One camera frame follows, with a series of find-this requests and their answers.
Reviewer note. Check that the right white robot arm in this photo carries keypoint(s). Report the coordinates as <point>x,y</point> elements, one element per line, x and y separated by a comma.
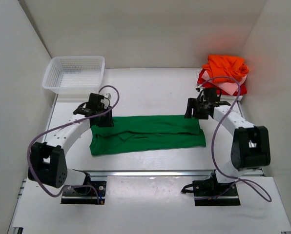
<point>250,145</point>

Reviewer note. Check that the orange t shirt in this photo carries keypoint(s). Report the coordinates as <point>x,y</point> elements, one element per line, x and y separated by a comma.
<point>223,66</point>

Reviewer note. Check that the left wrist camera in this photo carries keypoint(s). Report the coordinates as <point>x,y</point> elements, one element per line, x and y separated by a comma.
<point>107,96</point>

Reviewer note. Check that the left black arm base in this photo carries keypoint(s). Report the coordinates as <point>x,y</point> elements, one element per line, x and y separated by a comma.
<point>93,195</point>

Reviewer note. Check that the pink t shirt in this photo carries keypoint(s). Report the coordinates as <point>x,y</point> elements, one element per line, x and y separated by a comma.
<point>229,87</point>

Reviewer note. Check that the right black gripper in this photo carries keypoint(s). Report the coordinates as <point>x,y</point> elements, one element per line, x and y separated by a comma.
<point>191,105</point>

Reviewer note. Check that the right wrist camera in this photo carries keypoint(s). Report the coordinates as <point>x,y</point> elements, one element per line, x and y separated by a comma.
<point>200,88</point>

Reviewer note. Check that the green t shirt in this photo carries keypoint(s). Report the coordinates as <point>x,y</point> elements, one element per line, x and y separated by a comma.
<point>146,133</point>

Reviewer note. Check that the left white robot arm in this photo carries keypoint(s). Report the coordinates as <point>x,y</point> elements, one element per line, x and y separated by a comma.
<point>48,158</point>

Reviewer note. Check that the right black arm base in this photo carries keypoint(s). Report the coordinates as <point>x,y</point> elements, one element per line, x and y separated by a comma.
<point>209,192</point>

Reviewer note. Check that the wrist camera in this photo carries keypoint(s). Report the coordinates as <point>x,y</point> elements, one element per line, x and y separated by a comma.
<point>200,88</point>
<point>107,96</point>

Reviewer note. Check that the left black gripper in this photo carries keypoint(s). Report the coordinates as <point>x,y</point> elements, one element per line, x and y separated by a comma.
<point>108,122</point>

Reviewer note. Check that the red t shirt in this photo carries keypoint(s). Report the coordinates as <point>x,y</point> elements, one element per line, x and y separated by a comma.
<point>204,80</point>

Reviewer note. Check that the white perforated plastic basket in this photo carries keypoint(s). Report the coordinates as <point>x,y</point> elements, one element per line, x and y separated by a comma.
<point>74,75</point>

